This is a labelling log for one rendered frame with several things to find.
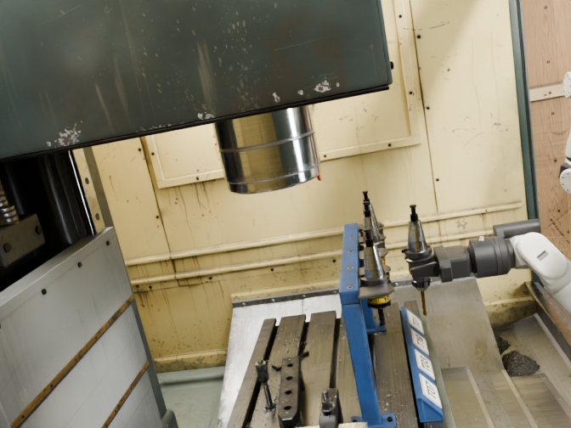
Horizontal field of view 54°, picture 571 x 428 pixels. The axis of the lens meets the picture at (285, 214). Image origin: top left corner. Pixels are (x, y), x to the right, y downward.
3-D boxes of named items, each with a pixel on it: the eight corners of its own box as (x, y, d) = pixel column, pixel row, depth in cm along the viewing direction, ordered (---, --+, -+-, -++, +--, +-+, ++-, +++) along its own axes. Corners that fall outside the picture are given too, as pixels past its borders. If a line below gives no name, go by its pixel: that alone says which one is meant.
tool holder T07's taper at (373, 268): (364, 272, 120) (359, 242, 118) (385, 269, 119) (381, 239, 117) (363, 279, 115) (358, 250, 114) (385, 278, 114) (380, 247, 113)
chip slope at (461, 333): (482, 335, 201) (474, 268, 195) (544, 474, 134) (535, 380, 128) (245, 362, 216) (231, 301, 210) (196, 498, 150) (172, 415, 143)
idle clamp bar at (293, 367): (304, 377, 144) (300, 355, 143) (303, 443, 119) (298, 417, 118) (285, 380, 145) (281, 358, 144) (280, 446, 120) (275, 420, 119)
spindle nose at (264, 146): (232, 181, 100) (217, 115, 97) (319, 164, 99) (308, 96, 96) (222, 201, 84) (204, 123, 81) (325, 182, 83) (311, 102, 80)
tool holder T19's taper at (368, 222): (363, 239, 141) (358, 214, 139) (381, 237, 140) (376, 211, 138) (363, 245, 136) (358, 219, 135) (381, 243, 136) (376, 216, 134)
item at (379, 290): (393, 285, 114) (392, 282, 114) (395, 295, 109) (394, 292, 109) (359, 290, 115) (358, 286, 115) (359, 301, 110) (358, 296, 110)
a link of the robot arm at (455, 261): (430, 234, 131) (483, 227, 129) (436, 272, 133) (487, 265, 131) (438, 253, 119) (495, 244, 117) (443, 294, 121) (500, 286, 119)
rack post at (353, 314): (395, 415, 122) (375, 292, 115) (397, 431, 117) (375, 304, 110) (350, 419, 124) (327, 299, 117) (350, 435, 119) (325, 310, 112)
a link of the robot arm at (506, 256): (490, 278, 129) (542, 272, 127) (498, 273, 119) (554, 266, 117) (481, 232, 132) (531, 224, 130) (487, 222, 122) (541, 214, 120)
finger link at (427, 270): (409, 265, 125) (438, 261, 124) (411, 278, 125) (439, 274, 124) (410, 268, 123) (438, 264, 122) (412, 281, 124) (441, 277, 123)
